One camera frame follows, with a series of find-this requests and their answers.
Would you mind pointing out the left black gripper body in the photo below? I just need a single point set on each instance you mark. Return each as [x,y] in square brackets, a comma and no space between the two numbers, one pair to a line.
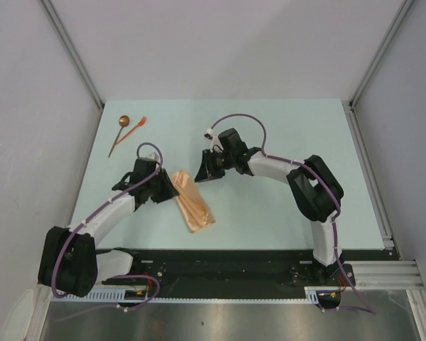
[150,184]

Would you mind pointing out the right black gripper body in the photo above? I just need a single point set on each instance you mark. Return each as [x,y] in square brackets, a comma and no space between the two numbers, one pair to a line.
[223,161]

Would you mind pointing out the orange cloth napkin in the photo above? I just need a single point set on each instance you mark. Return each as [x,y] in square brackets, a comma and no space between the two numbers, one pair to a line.
[194,209]

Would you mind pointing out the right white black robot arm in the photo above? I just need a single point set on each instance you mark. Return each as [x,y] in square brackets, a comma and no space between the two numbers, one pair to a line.
[316,191]

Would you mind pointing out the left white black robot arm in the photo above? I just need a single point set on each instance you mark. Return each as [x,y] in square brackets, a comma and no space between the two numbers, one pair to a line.
[69,264]

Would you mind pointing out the orange plastic fork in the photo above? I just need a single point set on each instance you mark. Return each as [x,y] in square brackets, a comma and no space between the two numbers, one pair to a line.
[125,136]

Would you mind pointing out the copper spoon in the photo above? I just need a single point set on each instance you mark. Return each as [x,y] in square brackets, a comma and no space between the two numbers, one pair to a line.
[123,122]

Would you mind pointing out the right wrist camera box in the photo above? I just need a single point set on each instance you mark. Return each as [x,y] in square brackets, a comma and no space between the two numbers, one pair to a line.
[214,142]

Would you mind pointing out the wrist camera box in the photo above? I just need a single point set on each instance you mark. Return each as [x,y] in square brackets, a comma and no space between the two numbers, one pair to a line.
[154,156]
[214,142]

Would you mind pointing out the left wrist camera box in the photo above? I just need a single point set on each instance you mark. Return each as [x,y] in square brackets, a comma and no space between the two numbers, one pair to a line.
[154,156]

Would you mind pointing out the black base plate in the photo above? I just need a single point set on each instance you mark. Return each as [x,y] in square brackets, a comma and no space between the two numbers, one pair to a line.
[232,274]

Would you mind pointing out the slotted cable duct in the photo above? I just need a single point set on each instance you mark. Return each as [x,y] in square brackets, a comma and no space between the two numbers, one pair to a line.
[134,296]

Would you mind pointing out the left aluminium frame post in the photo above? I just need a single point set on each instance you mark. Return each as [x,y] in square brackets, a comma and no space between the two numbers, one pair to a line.
[70,49]

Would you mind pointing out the aluminium frame post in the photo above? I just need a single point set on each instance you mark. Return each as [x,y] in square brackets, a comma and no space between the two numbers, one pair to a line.
[70,49]
[383,48]

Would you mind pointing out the right aluminium frame post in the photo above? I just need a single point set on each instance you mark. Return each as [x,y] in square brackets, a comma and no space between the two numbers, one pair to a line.
[383,48]

